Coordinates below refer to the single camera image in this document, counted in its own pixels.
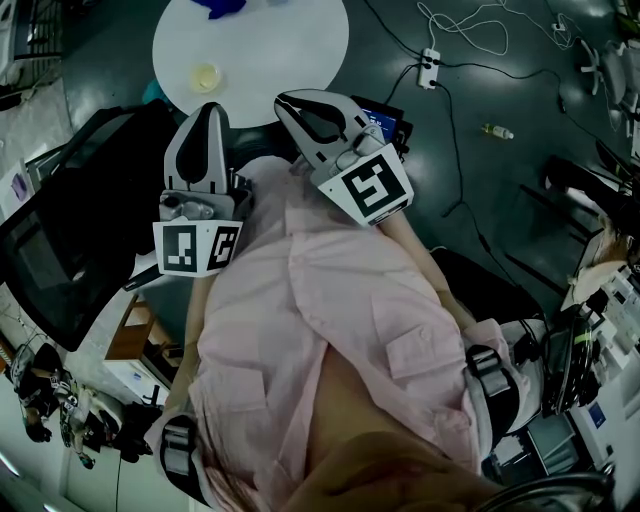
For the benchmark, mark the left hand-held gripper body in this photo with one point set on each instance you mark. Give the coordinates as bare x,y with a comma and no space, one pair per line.
182,247

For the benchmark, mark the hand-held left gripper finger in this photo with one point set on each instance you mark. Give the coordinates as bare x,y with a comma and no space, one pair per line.
221,160
172,160

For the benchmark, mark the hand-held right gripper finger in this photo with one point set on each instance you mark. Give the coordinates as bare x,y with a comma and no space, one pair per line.
300,145
352,112

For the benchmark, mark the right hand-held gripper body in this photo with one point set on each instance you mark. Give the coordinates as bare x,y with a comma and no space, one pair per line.
370,190

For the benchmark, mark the yellow plastic cup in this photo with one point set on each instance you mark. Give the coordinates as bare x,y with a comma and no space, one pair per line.
205,77

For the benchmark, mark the person's right forearm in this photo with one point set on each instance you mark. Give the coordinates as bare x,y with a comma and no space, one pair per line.
425,265

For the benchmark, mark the person's left forearm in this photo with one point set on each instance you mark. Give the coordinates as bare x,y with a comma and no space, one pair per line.
197,310

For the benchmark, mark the black device with blue screen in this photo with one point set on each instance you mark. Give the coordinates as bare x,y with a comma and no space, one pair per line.
385,120

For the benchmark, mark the teal bag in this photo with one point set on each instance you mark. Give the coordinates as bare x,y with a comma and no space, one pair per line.
152,92

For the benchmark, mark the white power strip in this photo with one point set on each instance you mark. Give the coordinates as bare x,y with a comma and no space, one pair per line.
429,69

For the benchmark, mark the brown wooden cabinet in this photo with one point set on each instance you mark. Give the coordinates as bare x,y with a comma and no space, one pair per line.
135,330

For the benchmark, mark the round white table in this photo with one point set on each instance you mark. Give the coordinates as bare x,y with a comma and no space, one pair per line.
270,50

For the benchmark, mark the black mesh office chair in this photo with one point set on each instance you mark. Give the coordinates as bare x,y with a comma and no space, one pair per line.
75,225

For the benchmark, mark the pink shirt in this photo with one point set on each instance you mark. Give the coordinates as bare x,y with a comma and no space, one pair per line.
300,310

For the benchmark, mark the small yellow bottle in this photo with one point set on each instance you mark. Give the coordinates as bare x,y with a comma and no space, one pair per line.
497,131

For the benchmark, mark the blue cloth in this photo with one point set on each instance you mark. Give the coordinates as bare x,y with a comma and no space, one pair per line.
220,6

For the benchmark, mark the purple cloth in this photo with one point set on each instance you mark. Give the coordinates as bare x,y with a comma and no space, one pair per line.
20,185

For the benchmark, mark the white office chair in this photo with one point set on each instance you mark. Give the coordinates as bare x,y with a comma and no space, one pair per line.
612,75

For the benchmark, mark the black hard-shell backpack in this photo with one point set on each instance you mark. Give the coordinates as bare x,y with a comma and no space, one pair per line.
572,360

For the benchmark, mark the person's head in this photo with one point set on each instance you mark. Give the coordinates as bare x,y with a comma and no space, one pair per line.
390,475

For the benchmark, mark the dark headset rim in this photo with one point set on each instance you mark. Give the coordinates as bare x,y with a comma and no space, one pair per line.
550,492

